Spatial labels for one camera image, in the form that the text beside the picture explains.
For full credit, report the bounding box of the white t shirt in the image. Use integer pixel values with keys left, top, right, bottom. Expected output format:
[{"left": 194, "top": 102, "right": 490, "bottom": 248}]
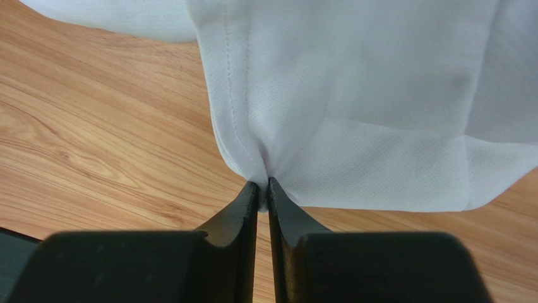
[{"left": 27, "top": 1, "right": 537, "bottom": 212}]

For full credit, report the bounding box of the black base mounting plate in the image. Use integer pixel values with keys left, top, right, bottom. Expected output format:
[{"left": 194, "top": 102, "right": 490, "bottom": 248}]
[{"left": 1, "top": 227, "right": 41, "bottom": 302}]

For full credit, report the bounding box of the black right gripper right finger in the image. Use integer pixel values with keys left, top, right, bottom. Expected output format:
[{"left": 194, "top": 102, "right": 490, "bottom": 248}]
[{"left": 267, "top": 178, "right": 492, "bottom": 302}]

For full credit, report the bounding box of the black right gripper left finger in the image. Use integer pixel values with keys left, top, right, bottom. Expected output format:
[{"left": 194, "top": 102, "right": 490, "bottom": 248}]
[{"left": 8, "top": 182, "right": 259, "bottom": 302}]

